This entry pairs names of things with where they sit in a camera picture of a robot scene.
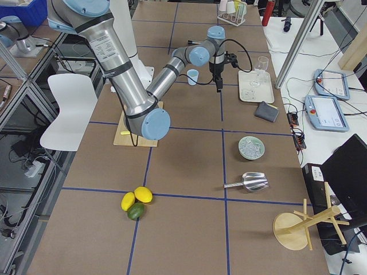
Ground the white plastic chair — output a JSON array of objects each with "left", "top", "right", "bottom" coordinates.
[{"left": 40, "top": 73, "right": 97, "bottom": 152}]

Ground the green plastic cup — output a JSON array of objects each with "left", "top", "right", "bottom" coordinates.
[{"left": 238, "top": 1, "right": 247, "bottom": 18}]

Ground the teach pendant tablet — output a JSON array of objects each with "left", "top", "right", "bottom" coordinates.
[
  {"left": 314, "top": 69, "right": 350, "bottom": 100},
  {"left": 304, "top": 95, "right": 349, "bottom": 132}
]

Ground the clear wine glass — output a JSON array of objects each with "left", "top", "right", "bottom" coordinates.
[{"left": 249, "top": 56, "right": 269, "bottom": 87}]

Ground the white wire cup rack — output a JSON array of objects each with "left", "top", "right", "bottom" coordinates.
[{"left": 217, "top": 11, "right": 245, "bottom": 26}]

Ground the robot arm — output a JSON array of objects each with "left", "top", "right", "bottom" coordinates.
[
  {"left": 47, "top": 1, "right": 225, "bottom": 140},
  {"left": 1, "top": 15, "right": 45, "bottom": 58}
]

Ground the green bowl of ice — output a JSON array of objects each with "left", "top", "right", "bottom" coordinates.
[{"left": 238, "top": 136, "right": 265, "bottom": 160}]

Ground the pink plastic cup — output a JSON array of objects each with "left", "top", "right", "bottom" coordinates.
[{"left": 218, "top": 0, "right": 228, "bottom": 13}]

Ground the red cylinder bottle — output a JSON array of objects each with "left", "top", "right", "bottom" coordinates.
[{"left": 261, "top": 0, "right": 275, "bottom": 26}]

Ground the bamboo cutting board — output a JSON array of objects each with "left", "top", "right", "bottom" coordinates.
[{"left": 113, "top": 112, "right": 158, "bottom": 147}]

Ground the whole yellow lemon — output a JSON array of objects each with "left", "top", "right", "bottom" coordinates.
[{"left": 134, "top": 186, "right": 153, "bottom": 203}]

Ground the aluminium frame post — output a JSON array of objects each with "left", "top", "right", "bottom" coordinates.
[{"left": 275, "top": 0, "right": 325, "bottom": 89}]

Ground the white plastic cup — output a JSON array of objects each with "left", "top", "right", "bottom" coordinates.
[{"left": 226, "top": 1, "right": 236, "bottom": 14}]

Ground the near teach pendant tablet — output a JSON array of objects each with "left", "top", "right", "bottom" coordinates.
[{"left": 304, "top": 95, "right": 349, "bottom": 132}]

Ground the green lime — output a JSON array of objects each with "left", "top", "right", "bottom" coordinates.
[{"left": 127, "top": 202, "right": 145, "bottom": 221}]

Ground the steel ice scoop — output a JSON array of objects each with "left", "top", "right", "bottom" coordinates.
[{"left": 224, "top": 172, "right": 270, "bottom": 192}]

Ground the wooden mug tree stand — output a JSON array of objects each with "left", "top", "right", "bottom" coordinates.
[{"left": 273, "top": 182, "right": 349, "bottom": 250}]

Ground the light blue plastic cup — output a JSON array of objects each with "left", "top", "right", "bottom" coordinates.
[{"left": 186, "top": 69, "right": 199, "bottom": 86}]

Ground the cream bear serving tray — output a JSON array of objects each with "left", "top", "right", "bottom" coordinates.
[{"left": 238, "top": 71, "right": 275, "bottom": 104}]

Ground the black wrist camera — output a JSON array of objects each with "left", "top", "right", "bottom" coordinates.
[{"left": 224, "top": 51, "right": 239, "bottom": 68}]

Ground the far teach pendant tablet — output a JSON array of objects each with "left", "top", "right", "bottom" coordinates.
[{"left": 314, "top": 69, "right": 350, "bottom": 100}]

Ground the grey folded cloth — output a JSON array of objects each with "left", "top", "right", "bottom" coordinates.
[{"left": 254, "top": 101, "right": 279, "bottom": 123}]

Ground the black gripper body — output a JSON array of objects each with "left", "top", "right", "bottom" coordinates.
[{"left": 209, "top": 62, "right": 224, "bottom": 80}]

